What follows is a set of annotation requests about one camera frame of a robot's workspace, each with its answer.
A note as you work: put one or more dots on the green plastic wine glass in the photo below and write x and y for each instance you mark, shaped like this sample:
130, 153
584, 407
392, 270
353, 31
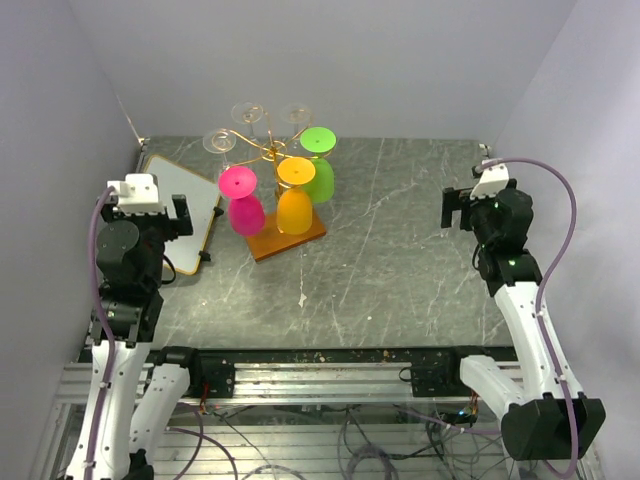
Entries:
320, 141

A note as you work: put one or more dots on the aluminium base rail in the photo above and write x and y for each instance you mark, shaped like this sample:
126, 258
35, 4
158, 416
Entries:
240, 383

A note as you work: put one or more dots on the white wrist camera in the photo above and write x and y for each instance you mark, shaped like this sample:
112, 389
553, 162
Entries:
137, 194
493, 176

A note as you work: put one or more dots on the brown wooden rack base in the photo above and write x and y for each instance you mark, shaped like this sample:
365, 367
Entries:
270, 241

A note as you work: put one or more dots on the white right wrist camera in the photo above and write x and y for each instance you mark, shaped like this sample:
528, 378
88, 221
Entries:
493, 176

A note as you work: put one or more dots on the clear tall wine glass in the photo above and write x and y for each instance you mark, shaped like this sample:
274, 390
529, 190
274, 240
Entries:
247, 114

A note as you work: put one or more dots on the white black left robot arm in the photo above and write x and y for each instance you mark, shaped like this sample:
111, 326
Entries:
121, 429

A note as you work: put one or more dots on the pink plastic wine glass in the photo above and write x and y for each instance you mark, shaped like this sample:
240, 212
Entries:
246, 213

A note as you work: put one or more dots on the clear short wine glass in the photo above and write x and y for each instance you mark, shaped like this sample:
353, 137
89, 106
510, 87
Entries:
296, 114

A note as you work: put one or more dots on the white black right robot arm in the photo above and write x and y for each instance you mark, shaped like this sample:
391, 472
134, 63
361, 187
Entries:
547, 416

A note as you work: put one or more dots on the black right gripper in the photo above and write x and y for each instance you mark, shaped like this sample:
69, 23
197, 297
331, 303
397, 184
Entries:
457, 199

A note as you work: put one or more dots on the orange plastic wine glass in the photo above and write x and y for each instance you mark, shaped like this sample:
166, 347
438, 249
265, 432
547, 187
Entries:
294, 209

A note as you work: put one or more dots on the gold wire wine glass rack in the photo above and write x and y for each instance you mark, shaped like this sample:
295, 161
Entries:
272, 150

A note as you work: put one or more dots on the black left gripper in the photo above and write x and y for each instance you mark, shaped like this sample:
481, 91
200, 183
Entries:
109, 213

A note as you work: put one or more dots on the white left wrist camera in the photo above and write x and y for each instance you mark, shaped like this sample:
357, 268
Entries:
137, 194

